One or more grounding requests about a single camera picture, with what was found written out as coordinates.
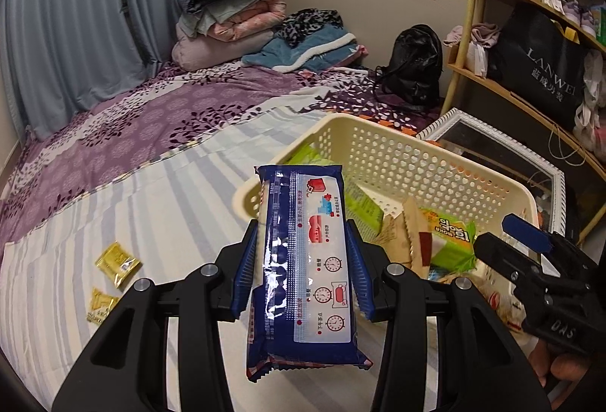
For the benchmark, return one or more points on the pale teal folded cloth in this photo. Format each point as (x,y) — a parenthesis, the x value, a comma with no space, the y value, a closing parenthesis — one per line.
(203,18)

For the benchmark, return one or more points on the lavender folded quilt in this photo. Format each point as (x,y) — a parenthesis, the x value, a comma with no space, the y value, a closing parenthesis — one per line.
(208,52)

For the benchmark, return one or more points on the white plastic bag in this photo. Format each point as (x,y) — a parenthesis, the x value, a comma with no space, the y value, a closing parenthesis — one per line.
(477,59)

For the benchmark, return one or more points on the person's right hand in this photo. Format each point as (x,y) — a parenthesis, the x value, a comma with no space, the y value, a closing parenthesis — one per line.
(566,367)

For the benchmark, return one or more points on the clear round cracker bag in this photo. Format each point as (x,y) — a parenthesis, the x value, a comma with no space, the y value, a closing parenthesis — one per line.
(492,303)

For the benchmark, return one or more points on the cream perforated plastic basket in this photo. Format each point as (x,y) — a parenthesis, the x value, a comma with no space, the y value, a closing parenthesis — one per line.
(402,156)

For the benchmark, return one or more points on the pink folded quilt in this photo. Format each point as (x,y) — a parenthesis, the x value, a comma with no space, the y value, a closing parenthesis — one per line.
(251,21)

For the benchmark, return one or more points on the purple white shoes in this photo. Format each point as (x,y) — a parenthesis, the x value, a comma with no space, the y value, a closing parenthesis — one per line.
(577,16)

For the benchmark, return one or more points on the green orange snack packet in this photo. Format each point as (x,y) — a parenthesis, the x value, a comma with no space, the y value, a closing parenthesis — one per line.
(449,241)

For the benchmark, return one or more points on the small yellow snack packet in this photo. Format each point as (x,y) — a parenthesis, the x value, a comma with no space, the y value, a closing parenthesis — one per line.
(102,305)
(116,263)

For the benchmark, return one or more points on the purple floral bed sheet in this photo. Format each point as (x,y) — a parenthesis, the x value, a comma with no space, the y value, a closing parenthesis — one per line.
(142,118)

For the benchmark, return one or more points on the white framed mirror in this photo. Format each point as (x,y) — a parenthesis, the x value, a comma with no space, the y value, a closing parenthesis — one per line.
(497,161)

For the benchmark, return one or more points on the blue fleece robe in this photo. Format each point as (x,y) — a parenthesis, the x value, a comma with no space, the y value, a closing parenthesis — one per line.
(303,49)

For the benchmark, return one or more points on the leopard print scarf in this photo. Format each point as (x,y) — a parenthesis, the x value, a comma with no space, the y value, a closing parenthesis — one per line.
(307,21)

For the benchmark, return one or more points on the black backpack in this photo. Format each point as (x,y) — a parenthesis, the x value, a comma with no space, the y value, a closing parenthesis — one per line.
(412,61)

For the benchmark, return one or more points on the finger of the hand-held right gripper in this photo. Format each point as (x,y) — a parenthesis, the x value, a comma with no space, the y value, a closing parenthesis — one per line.
(525,229)
(502,255)

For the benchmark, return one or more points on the blue white biscuit packet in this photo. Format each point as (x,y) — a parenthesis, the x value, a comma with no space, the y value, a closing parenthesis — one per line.
(303,274)

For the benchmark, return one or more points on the beige brown snack packet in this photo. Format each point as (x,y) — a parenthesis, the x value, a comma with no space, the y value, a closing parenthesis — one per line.
(402,232)

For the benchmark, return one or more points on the light blue snack packet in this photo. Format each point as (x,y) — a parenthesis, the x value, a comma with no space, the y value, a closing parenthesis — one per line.
(440,273)

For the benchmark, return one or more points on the black shopping bag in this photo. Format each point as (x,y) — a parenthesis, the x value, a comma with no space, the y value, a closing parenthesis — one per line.
(535,56)

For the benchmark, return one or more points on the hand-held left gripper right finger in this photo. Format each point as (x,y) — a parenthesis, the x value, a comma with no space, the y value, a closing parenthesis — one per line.
(360,272)

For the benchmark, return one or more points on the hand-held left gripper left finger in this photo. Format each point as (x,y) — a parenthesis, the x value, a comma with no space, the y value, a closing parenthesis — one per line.
(246,267)

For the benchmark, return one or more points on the white pink plastic bags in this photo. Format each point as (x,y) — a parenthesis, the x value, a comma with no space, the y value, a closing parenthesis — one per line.
(592,109)

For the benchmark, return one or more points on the pink clothes bundle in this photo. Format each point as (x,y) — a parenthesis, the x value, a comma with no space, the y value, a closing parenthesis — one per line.
(478,35)

